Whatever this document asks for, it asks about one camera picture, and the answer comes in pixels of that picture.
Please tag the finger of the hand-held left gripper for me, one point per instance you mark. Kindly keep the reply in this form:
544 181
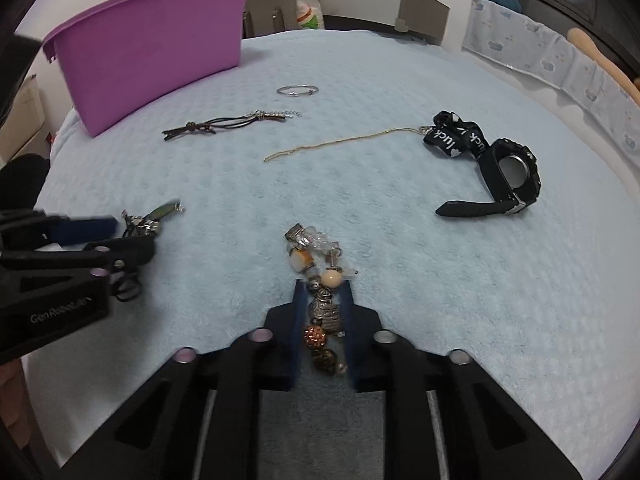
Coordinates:
85 227
127 250

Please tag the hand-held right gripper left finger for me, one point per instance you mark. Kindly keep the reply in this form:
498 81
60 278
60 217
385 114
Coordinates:
299 340

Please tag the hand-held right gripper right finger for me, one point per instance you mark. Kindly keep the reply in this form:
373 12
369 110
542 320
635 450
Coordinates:
351 340

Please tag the purple plastic bin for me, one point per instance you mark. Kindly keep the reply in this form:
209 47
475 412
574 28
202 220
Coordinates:
150 40

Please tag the person's left hand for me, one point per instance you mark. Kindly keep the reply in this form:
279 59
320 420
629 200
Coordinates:
10 405

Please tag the light blue textured blanket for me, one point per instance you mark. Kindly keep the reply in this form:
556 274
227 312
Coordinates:
400 260

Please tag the black wristwatch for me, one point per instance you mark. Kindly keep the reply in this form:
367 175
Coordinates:
495 180

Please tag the black printed ribbon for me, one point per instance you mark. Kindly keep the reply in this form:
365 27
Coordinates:
450 137

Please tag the printed plastic bag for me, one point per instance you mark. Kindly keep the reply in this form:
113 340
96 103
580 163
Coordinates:
310 10

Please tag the grey drawer cabinet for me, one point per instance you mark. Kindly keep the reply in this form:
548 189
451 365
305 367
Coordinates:
380 7

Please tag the blue printed crib bumper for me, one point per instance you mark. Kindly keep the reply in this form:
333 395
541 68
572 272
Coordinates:
550 60

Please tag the beige teddy bear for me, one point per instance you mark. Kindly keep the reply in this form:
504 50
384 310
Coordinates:
600 55

